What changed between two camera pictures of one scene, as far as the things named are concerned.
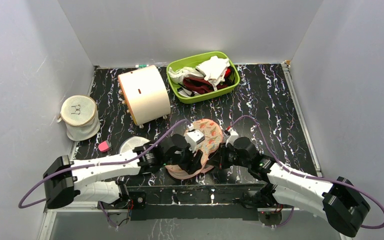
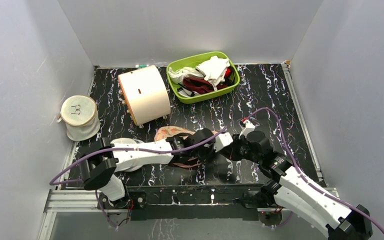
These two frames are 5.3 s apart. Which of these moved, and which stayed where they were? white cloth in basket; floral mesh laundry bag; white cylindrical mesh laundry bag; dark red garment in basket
Moved: floral mesh laundry bag
Stayed: white cloth in basket; dark red garment in basket; white cylindrical mesh laundry bag
